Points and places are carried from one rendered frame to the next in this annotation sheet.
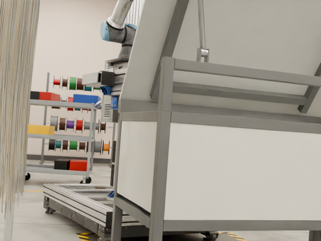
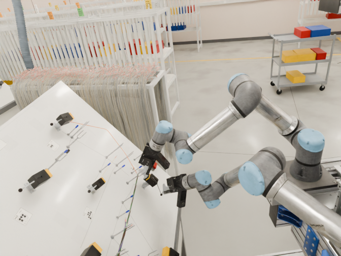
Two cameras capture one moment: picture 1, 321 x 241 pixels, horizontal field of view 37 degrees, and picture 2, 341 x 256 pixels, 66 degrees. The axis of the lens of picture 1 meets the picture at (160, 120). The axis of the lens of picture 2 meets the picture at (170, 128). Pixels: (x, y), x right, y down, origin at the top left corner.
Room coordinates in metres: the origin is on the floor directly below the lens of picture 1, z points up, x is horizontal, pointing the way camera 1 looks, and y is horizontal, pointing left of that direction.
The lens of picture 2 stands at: (3.00, -0.98, 2.12)
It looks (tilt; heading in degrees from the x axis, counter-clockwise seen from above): 30 degrees down; 120
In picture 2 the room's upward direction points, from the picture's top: 8 degrees counter-clockwise
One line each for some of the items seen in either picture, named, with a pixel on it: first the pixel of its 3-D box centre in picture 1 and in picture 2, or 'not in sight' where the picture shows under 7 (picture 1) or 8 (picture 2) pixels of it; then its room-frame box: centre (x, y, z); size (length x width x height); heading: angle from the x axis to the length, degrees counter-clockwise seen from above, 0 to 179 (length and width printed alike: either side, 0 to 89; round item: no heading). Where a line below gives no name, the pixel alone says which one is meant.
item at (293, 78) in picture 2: not in sight; (295, 60); (2.84, 4.14, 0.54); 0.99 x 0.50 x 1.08; 22
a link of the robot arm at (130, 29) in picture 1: (130, 35); (309, 145); (3.06, 0.23, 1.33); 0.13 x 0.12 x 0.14; 121
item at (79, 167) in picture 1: (62, 139); not in sight; (5.69, 1.15, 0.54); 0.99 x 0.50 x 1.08; 93
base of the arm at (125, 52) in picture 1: (130, 53); (306, 164); (3.07, 0.23, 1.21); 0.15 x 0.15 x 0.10
